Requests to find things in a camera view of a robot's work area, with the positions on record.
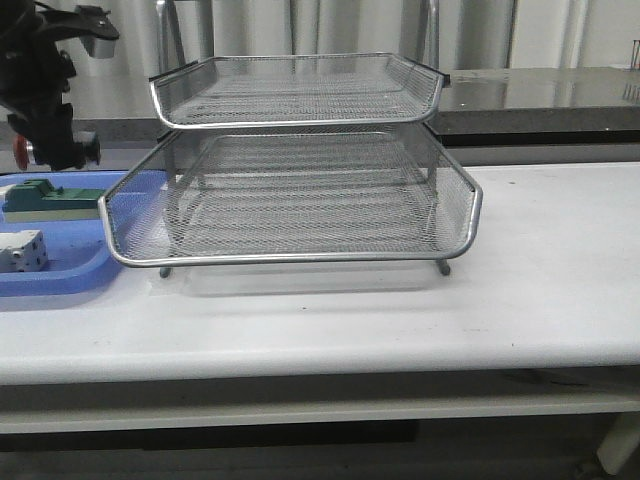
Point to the white table leg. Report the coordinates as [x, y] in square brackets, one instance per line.
[619, 443]

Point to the blue plastic tray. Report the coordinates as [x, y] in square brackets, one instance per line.
[78, 257]

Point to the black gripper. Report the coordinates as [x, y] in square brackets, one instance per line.
[35, 73]

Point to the dark granite counter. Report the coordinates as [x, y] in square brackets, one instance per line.
[490, 107]

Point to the silver wire rack frame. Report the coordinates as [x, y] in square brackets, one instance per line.
[277, 28]

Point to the red emergency stop button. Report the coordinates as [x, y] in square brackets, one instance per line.
[87, 142]

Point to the green terminal block component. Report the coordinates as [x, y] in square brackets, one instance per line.
[37, 200]

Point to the silver mesh tray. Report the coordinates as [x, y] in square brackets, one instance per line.
[292, 195]
[297, 90]

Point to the white circuit breaker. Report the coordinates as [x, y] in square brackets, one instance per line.
[23, 251]

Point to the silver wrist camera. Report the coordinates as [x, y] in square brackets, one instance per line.
[99, 48]

